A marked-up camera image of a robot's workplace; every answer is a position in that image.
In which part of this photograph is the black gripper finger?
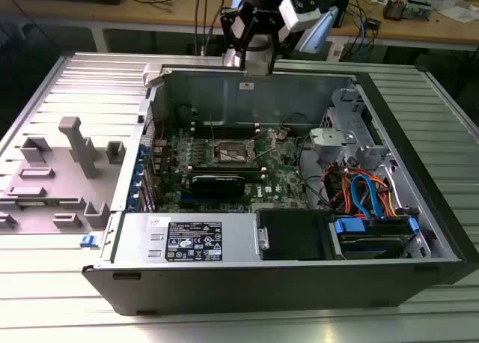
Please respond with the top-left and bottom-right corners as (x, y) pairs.
(220, 4), (259, 73)
(260, 17), (287, 74)

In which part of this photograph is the black RAM slot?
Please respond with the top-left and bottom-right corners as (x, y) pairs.
(191, 129), (260, 140)
(191, 121), (260, 131)

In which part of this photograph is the CPU socket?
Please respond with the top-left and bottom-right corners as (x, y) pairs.
(213, 139), (257, 167)

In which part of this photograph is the black upright device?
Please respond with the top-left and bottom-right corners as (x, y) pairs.
(335, 0), (353, 28)

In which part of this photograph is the grey plastic fan holder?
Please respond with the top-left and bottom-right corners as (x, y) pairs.
(309, 127), (356, 157)

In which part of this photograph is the wooden desk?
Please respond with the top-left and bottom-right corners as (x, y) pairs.
(0, 0), (479, 46)

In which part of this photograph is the green RAM stick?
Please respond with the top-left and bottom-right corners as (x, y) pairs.
(189, 164), (265, 183)

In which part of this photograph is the green motherboard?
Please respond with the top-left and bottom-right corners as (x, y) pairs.
(151, 125), (326, 213)

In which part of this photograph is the brown metal heatsink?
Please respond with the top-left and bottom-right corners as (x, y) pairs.
(383, 0), (409, 22)

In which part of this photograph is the black graphics card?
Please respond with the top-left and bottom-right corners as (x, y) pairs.
(190, 173), (247, 200)

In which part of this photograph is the white paper sheet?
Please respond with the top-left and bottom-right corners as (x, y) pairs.
(437, 4), (479, 24)

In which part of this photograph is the black rating label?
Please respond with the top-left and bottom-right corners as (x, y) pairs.
(165, 221), (224, 262)

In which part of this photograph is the hard disk in blue carrier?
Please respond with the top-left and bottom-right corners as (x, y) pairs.
(328, 215), (420, 261)

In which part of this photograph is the black PC case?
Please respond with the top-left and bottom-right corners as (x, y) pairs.
(81, 60), (479, 318)

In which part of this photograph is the silver power supply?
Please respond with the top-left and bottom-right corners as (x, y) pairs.
(99, 210), (270, 264)

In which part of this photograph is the grey parts rack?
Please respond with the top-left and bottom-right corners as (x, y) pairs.
(0, 116), (126, 236)

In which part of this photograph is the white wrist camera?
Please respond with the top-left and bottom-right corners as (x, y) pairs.
(278, 0), (323, 34)

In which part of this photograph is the thin red wire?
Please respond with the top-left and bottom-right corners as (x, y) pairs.
(143, 116), (166, 144)

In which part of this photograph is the blue flat wire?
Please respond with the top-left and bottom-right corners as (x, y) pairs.
(350, 174), (388, 221)

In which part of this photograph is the orange power wire bundle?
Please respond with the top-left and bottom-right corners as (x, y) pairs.
(323, 163), (409, 219)

